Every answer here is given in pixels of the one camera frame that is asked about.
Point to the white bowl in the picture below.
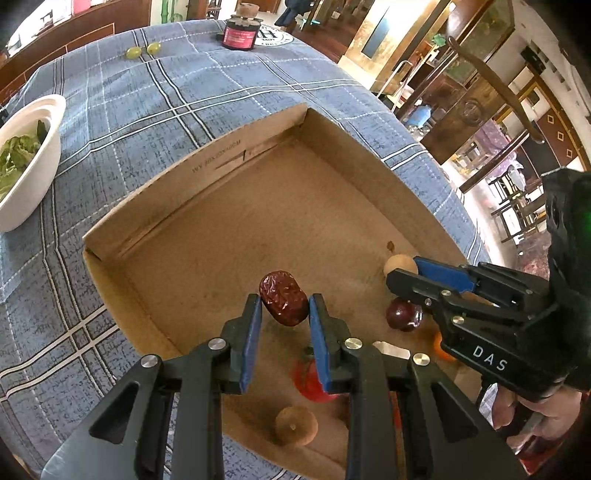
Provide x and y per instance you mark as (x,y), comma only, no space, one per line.
(37,184)

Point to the cork stopper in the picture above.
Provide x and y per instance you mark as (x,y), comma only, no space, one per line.
(248,8)

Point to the pink thermos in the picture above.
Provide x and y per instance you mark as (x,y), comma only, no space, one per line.
(81,4)

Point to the green lettuce leaves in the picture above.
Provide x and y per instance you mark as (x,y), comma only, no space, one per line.
(16,154)

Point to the wrinkled red date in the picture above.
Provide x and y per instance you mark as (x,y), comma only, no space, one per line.
(282,297)

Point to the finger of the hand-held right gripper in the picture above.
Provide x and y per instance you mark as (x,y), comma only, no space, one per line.
(443,272)
(415,286)

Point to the blue water bottle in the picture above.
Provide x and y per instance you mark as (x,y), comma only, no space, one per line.
(421,115)

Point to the orange mandarin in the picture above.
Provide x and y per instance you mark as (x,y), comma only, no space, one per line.
(438,353)

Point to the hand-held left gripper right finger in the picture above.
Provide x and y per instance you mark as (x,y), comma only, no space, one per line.
(318,344)

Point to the blue plaid tablecloth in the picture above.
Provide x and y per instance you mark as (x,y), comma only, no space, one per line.
(138,106)

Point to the dark wooden chair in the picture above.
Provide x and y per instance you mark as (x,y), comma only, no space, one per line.
(517,203)

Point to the wooden armchair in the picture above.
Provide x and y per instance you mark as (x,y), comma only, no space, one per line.
(466,120)

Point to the pale tan longan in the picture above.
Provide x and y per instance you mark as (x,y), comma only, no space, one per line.
(399,266)

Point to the red tomato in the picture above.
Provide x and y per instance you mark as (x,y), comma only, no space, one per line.
(307,385)

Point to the brown round fruit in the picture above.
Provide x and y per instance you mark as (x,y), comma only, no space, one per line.
(295,424)

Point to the person's right hand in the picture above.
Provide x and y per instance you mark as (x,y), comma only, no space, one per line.
(558,415)

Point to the wooden sideboard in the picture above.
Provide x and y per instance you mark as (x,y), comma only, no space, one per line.
(92,27)

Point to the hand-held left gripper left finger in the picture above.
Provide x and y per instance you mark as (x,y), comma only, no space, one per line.
(249,341)

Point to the shallow cardboard box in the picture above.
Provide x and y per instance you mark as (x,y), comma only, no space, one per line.
(231,221)

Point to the dark jar pink label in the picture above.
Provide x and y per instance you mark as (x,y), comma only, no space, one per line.
(240,32)

